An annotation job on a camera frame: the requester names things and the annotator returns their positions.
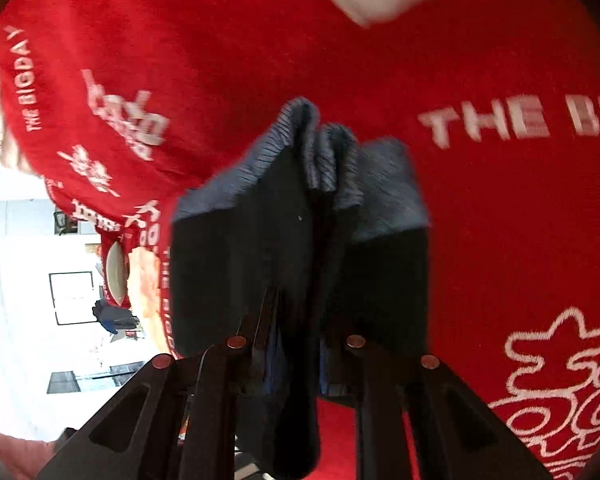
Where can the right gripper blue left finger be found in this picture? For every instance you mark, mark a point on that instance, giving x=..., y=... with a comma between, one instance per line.
x=266, y=353

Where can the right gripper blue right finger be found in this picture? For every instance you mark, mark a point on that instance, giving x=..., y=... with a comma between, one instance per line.
x=333, y=368

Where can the black pants with blue trim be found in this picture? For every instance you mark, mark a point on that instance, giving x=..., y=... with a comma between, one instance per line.
x=340, y=228

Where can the cream folded cloth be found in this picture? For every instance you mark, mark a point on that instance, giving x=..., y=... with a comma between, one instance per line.
x=145, y=296

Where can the red blanket with white characters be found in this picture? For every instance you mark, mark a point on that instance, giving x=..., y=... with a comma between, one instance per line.
x=124, y=106

